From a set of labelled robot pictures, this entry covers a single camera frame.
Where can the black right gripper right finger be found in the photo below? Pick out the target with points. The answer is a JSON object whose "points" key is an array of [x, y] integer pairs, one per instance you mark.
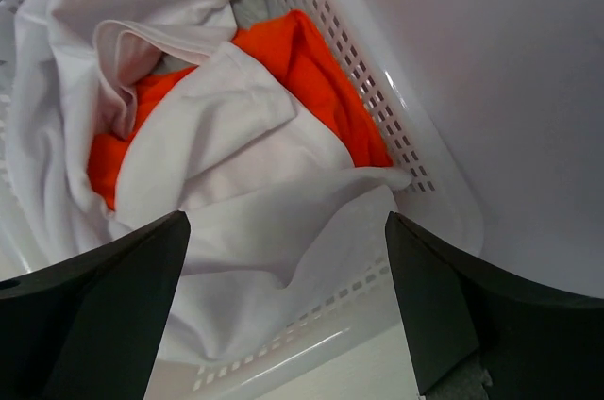
{"points": [[463, 315]]}

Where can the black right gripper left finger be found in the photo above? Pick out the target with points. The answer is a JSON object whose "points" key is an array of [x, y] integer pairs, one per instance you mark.
{"points": [[90, 327]]}

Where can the white t-shirt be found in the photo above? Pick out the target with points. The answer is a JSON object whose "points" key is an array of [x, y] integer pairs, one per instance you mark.
{"points": [[125, 110]]}

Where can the white plastic laundry basket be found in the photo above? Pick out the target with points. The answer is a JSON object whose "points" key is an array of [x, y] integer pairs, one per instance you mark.
{"points": [[351, 346]]}

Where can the orange t-shirt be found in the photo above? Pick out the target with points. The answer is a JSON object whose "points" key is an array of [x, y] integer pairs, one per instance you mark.
{"points": [[292, 49]]}

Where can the grey t-shirt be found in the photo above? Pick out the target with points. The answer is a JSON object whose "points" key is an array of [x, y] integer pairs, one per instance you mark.
{"points": [[249, 12]]}

